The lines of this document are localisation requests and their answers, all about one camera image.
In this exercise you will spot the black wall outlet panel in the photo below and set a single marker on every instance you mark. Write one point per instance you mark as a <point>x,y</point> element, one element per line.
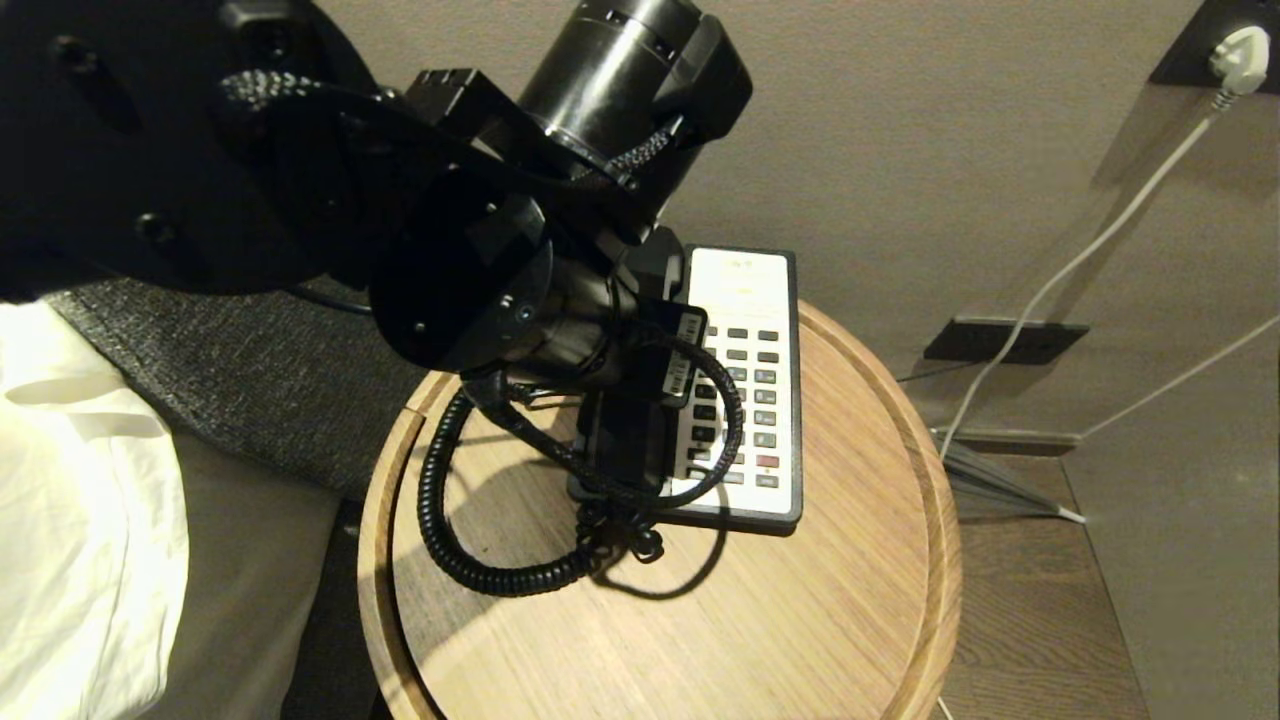
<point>1000,341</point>

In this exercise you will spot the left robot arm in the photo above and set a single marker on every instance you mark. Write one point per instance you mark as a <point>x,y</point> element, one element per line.
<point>200,150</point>

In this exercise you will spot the grey fabric bed panel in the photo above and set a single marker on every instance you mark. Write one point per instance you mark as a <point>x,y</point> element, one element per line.
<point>250,380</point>

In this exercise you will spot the white power plug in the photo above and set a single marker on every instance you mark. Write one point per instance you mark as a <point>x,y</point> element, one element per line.
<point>1240,55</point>

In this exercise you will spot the beige bed base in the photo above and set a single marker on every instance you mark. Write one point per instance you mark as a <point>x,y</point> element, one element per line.
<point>240,580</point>

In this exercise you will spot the white bed sheet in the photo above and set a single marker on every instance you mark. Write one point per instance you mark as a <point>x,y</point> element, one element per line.
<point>70,520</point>

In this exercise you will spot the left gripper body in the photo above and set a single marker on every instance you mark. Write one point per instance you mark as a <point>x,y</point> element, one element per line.
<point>585,325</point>

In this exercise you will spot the white desk phone base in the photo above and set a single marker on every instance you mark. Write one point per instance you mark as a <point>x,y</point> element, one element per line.
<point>765,300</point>

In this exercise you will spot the black phone handset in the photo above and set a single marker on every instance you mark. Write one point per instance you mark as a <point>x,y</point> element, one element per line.
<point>628,450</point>

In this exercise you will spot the black wall socket plate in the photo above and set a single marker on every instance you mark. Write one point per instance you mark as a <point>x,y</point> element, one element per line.
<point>1190,50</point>

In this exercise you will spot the round wooden side table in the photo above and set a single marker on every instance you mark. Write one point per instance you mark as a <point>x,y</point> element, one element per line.
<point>700,620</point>

